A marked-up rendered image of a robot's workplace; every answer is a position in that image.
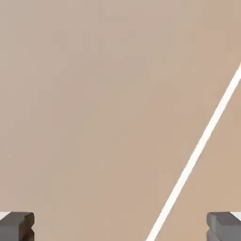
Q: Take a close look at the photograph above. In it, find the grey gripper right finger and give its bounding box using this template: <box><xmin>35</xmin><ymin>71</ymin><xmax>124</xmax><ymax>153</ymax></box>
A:
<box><xmin>206</xmin><ymin>211</ymin><xmax>241</xmax><ymax>241</ymax></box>

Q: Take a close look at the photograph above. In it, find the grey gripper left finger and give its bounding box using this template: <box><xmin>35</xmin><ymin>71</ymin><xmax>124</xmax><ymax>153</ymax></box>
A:
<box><xmin>0</xmin><ymin>211</ymin><xmax>35</xmax><ymax>241</ymax></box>

